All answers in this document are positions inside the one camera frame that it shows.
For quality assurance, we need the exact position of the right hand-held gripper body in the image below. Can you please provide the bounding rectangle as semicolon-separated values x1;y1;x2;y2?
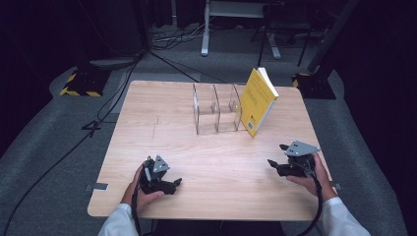
283;140;322;178

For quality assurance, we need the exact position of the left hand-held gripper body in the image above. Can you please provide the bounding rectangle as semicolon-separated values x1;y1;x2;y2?
141;154;175;196

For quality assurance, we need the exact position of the person's left hand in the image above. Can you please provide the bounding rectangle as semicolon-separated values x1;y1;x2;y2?
121;163;165;214

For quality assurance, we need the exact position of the person's right hand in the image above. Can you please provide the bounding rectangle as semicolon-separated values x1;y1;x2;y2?
285;151;339;203

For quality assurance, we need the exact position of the yellow book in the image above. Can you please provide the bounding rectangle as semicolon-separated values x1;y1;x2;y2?
239;67;280;139

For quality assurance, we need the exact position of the hazard-striped black stand base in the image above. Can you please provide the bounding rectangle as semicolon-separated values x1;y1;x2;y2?
59;66;111;98
291;71;337;100

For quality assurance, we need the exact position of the clear acrylic book rack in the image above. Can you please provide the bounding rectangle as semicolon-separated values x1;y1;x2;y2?
192;83;244;137

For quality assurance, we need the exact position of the black tape cross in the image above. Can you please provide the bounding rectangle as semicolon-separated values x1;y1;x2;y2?
81;119;103;139

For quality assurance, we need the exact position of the slanted black stand pole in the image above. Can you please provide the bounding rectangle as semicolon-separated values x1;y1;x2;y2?
306;0;361;75

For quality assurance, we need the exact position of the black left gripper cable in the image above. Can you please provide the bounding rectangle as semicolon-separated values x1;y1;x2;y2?
131;176;144;236

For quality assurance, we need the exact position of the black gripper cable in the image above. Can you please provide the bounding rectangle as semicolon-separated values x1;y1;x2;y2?
131;176;144;236
295;170;325;236

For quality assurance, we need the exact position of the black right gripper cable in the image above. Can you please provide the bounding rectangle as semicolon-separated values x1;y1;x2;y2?
295;170;325;236

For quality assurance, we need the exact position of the long black floor cable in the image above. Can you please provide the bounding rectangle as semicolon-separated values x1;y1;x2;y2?
0;52;146;236

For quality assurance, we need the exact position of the thin black floor cable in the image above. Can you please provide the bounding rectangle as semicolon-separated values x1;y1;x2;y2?
147;48;228;85

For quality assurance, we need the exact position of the white desk frame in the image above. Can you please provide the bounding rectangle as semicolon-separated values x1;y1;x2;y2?
200;0;283;61

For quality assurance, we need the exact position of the bundle of floor cables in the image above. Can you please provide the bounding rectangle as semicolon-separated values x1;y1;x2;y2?
149;22;211;51

